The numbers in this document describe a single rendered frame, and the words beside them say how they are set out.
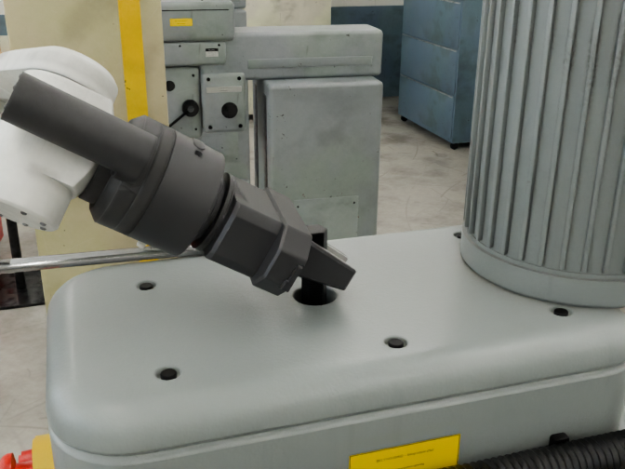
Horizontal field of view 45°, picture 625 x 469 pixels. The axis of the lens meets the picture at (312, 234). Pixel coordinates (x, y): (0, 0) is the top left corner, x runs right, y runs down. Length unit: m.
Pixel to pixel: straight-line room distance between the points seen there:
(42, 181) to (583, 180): 0.40
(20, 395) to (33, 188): 3.59
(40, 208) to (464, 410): 0.34
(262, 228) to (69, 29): 1.76
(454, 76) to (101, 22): 5.97
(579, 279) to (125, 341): 0.36
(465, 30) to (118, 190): 7.39
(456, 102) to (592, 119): 7.36
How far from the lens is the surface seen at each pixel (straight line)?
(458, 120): 8.03
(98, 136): 0.52
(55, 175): 0.54
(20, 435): 3.84
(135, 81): 2.31
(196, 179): 0.55
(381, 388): 0.55
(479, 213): 0.68
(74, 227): 2.43
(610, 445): 0.66
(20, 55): 0.60
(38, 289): 5.13
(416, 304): 0.64
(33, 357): 4.42
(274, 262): 0.56
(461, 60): 7.90
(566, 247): 0.64
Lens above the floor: 2.18
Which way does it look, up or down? 22 degrees down
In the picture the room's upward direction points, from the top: 1 degrees clockwise
